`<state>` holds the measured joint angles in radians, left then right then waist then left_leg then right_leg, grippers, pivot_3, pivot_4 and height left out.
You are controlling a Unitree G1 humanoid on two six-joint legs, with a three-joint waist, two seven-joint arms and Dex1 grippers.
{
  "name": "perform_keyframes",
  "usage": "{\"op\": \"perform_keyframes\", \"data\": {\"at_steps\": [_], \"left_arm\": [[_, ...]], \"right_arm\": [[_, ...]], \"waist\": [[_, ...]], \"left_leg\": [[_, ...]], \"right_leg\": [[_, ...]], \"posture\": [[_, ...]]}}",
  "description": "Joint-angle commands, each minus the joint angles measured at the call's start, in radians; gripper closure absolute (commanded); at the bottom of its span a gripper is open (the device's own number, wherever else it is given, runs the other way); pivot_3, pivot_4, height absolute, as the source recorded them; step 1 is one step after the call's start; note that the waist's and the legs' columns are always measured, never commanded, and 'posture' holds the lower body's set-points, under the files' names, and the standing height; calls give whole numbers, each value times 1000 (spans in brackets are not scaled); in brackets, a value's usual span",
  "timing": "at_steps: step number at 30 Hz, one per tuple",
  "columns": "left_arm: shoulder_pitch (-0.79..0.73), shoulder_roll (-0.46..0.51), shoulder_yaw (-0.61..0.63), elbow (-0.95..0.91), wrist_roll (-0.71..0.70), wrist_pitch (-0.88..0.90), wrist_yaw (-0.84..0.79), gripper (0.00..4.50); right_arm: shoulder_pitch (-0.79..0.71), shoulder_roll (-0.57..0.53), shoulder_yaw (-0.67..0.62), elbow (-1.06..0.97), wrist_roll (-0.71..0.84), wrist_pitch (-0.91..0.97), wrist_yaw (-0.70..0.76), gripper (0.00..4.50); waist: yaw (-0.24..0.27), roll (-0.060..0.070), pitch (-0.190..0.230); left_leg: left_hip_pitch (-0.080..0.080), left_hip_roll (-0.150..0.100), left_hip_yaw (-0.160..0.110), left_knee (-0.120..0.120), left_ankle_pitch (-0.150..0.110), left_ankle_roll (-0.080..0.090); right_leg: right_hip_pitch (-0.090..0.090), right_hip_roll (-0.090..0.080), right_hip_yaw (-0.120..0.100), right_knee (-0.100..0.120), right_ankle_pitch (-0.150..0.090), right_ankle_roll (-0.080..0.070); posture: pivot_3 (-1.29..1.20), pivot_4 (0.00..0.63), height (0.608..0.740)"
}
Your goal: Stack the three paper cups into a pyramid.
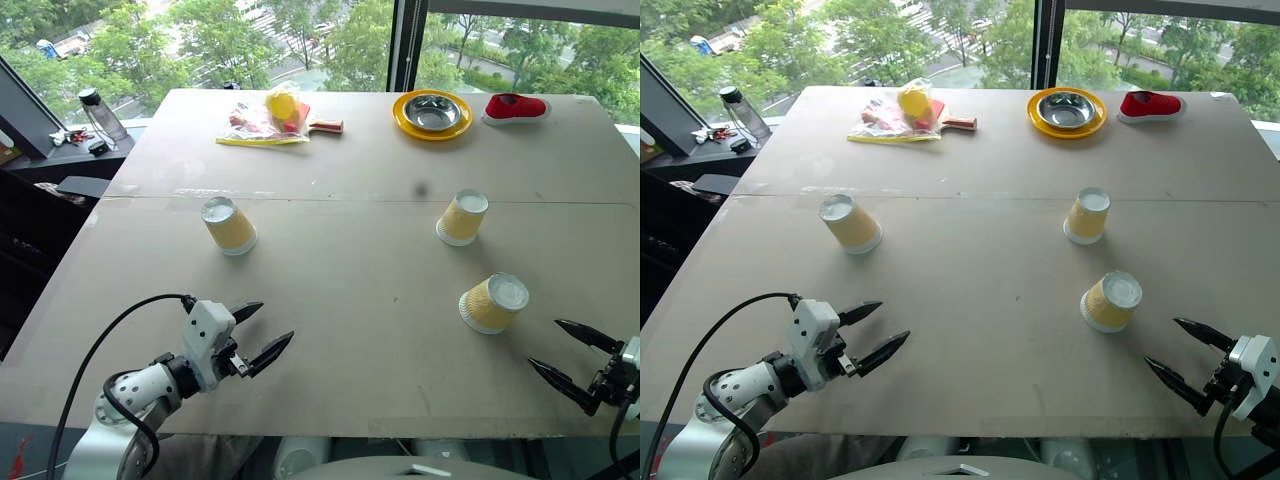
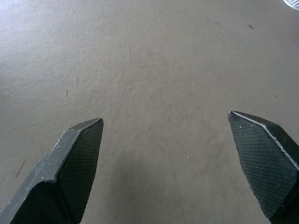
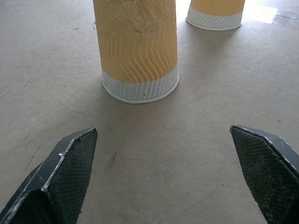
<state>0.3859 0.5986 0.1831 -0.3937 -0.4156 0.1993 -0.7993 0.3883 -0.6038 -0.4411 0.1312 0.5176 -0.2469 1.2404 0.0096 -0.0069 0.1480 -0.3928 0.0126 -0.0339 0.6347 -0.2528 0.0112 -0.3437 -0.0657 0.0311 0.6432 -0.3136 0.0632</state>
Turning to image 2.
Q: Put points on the white object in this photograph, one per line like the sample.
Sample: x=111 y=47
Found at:
x=293 y=3

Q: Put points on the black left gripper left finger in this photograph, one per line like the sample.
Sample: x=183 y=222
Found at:
x=67 y=168

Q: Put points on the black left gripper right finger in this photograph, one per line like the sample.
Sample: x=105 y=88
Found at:
x=264 y=163

